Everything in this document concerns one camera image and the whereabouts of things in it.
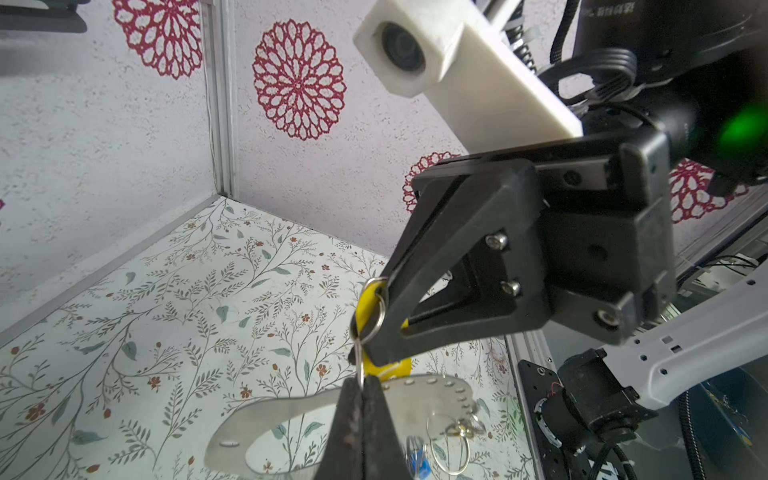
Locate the small metal split ring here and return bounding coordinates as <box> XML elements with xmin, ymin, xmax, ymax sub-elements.
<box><xmin>350</xmin><ymin>275</ymin><xmax>388</xmax><ymax>388</ymax></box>

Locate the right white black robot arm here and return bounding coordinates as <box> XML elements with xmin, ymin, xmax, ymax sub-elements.
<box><xmin>353</xmin><ymin>126</ymin><xmax>767</xmax><ymax>450</ymax></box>

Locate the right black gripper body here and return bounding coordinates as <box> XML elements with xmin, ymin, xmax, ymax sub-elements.
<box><xmin>439</xmin><ymin>127</ymin><xmax>675</xmax><ymax>345</ymax></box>

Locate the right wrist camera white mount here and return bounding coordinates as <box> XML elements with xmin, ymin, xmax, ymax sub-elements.
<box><xmin>353</xmin><ymin>1</ymin><xmax>583</xmax><ymax>153</ymax></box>

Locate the right black corrugated cable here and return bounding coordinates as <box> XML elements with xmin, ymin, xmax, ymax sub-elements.
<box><xmin>497</xmin><ymin>0</ymin><xmax>643</xmax><ymax>112</ymax></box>

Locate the blue key tag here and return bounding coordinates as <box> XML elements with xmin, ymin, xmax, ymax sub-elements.
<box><xmin>405</xmin><ymin>436</ymin><xmax>432</xmax><ymax>480</ymax></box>

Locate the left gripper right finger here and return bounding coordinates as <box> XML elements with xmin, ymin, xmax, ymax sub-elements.
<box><xmin>362</xmin><ymin>376</ymin><xmax>411</xmax><ymax>480</ymax></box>

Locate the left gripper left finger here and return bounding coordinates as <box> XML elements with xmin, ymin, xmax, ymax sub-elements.
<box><xmin>313</xmin><ymin>378</ymin><xmax>363</xmax><ymax>480</ymax></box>

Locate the yellow key tag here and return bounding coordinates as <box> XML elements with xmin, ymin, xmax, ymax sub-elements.
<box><xmin>353</xmin><ymin>281</ymin><xmax>414</xmax><ymax>382</ymax></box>

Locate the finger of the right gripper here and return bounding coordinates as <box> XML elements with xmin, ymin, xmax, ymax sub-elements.
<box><xmin>364</xmin><ymin>158</ymin><xmax>552</xmax><ymax>366</ymax></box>

